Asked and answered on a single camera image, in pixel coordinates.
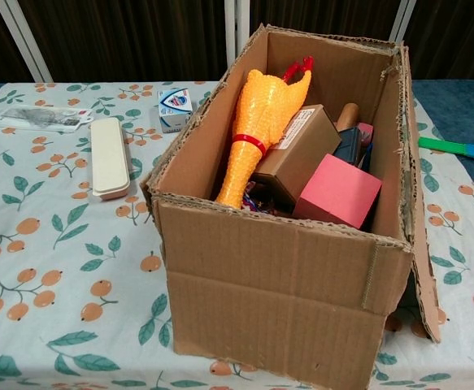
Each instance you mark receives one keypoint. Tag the large brown cardboard box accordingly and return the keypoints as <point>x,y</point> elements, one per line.
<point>261,284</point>

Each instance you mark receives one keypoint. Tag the colourful printed packet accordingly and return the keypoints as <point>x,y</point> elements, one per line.
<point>261,201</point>

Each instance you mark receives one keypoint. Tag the small brown cardboard box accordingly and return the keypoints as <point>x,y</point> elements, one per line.
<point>301,162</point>

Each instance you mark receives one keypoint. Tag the yellow rubber chicken toy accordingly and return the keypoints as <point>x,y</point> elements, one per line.
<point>257,118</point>

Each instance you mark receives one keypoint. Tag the pink cube box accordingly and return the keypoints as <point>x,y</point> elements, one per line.
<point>338,191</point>

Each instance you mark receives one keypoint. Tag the blue white soap box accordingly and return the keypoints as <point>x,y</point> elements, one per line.
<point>173,106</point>

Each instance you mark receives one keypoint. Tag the dark blue black item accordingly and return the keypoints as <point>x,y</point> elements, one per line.
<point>348,146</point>

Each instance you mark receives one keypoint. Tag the cream long plastic case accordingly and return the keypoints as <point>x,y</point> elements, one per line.
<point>108,158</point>

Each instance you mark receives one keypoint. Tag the small pink item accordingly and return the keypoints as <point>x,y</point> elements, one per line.
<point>366,132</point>

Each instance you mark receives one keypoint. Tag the floral orange fruit tablecloth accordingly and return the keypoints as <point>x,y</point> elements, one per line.
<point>78,243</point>

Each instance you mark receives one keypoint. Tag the black pleated curtain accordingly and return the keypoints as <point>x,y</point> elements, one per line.
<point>139,40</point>

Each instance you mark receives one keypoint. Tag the clear plastic packaged card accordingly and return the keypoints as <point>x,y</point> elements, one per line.
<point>37,118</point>

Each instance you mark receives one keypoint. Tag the dark blue table cover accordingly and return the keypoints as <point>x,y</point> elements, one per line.
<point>456,105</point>

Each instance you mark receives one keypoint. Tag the white metal frame post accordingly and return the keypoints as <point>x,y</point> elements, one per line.
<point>240,20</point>
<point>25,40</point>
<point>406,16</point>

